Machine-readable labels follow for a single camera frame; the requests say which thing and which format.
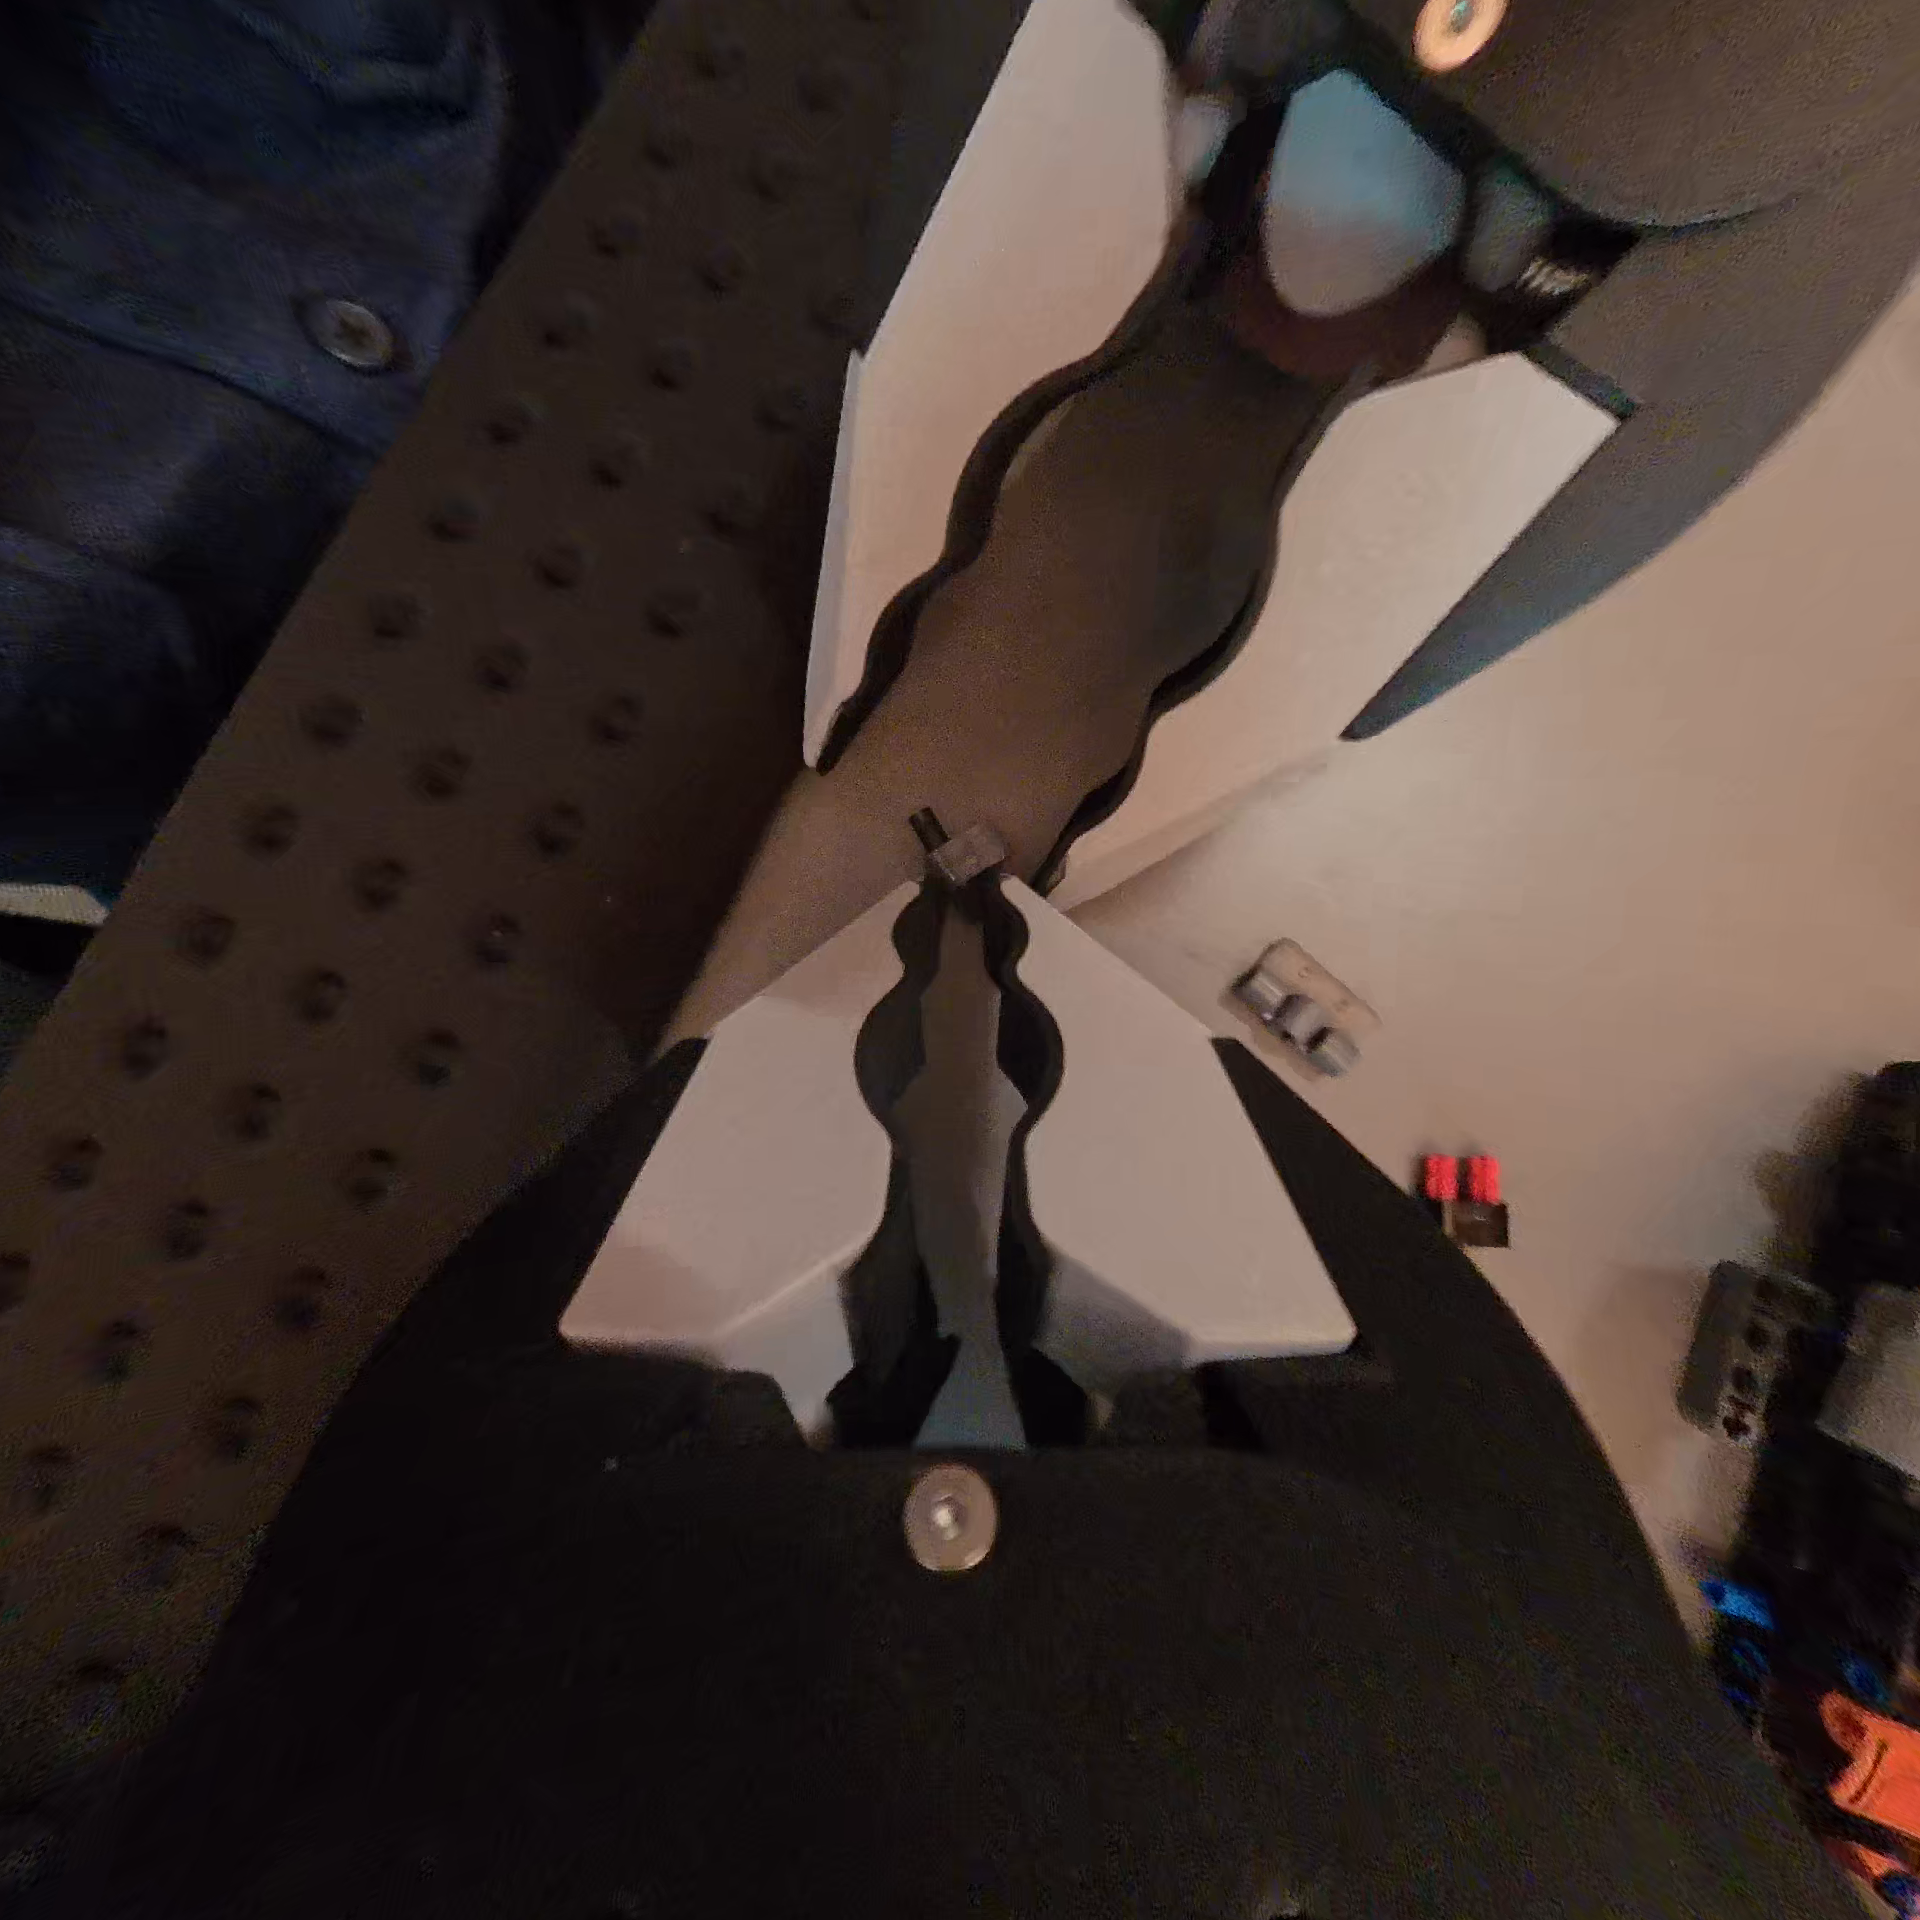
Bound partly built lego car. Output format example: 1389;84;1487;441
1671;1057;1920;1920

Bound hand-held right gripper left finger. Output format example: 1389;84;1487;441
554;882;944;1445

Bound person's dark blue clothing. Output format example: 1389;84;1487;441
0;0;663;963

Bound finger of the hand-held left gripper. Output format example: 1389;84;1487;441
1031;347;1624;905
801;0;1209;775

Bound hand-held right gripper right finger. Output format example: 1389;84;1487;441
983;873;1359;1445

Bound black dimpled mat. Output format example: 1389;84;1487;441
0;0;1038;1876

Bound grey lego brick black pin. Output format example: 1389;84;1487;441
904;806;1010;889

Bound black lego brick red pins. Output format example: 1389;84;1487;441
1414;1149;1512;1251

